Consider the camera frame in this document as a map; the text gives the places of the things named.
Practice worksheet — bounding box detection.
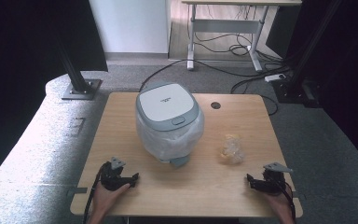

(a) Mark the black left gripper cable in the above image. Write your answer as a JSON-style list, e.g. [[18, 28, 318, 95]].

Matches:
[[82, 161, 110, 224]]

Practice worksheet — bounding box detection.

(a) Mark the long black floor cable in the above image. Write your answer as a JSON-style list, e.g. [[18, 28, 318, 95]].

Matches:
[[139, 58, 293, 93]]

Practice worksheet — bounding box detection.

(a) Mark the person's left hand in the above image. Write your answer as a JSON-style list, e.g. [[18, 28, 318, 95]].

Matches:
[[91, 183, 131, 215]]

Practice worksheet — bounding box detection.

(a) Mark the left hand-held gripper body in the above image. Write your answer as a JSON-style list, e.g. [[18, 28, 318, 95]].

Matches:
[[100, 157, 129, 191]]

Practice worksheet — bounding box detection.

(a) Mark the person's right hand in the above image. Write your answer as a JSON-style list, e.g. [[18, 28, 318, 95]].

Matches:
[[265, 184, 294, 215]]

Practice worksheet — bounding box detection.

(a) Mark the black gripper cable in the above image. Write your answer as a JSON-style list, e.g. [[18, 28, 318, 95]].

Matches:
[[82, 161, 110, 224], [268, 172, 296, 224]]

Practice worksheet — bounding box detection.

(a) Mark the clear yellow plastic wrapper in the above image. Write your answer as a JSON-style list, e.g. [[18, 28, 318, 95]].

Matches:
[[219, 133, 245, 165]]

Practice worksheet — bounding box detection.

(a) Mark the black metal stand square base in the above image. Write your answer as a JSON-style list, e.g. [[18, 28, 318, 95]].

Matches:
[[55, 40, 103, 101]]

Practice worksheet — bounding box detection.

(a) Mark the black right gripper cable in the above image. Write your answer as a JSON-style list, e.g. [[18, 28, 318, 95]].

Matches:
[[268, 172, 296, 224]]

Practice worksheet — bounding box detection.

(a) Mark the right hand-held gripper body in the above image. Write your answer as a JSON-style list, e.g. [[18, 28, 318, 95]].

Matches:
[[262, 161, 294, 196]]

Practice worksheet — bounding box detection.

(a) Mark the black curtain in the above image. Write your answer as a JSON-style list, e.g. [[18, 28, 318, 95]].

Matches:
[[265, 0, 358, 175], [0, 0, 109, 190]]

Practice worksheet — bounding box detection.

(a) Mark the tangle of black desk cables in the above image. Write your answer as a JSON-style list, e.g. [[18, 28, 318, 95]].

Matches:
[[186, 4, 283, 63]]

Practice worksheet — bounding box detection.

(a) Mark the white power strip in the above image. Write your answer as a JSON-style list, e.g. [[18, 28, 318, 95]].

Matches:
[[264, 73, 287, 83]]

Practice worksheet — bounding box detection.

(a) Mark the looped black floor cable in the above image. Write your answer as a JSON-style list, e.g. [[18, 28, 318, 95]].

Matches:
[[230, 76, 280, 117]]

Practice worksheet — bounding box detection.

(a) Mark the clear plastic bin liner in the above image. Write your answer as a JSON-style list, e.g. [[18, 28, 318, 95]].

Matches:
[[135, 108, 205, 164]]

